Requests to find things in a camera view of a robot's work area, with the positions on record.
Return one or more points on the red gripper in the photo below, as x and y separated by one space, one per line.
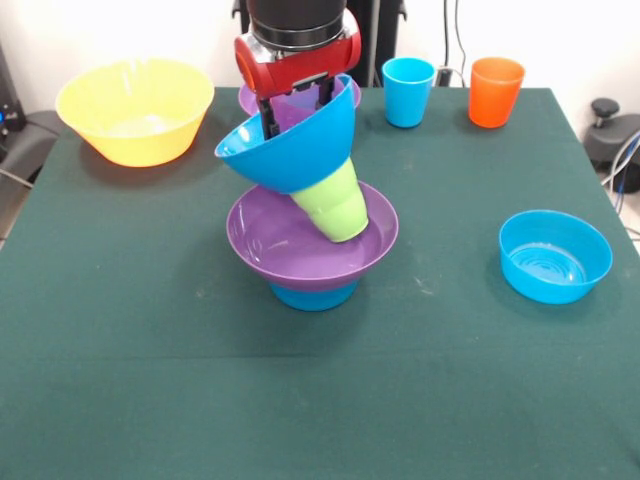
300 67

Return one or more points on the purple cup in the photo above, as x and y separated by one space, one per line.
295 112

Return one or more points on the large deep blue bowl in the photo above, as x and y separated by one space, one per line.
300 160

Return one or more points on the green cup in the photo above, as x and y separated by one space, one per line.
330 195
347 225

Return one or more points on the purple bowl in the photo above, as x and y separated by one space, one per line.
248 102
280 250

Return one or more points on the small blue bowl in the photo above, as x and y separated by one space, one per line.
550 270
312 301

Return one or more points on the blue cup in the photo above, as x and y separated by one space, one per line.
407 95

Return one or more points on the black power strip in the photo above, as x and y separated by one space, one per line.
444 77

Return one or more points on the yellow bowl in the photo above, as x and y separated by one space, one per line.
135 110

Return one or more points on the orange cup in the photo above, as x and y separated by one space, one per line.
495 95

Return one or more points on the dark green tablecloth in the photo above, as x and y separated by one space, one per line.
320 375

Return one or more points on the black electronic device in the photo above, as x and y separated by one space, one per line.
10 90

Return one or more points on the black knobbed equipment base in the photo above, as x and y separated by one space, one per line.
610 140

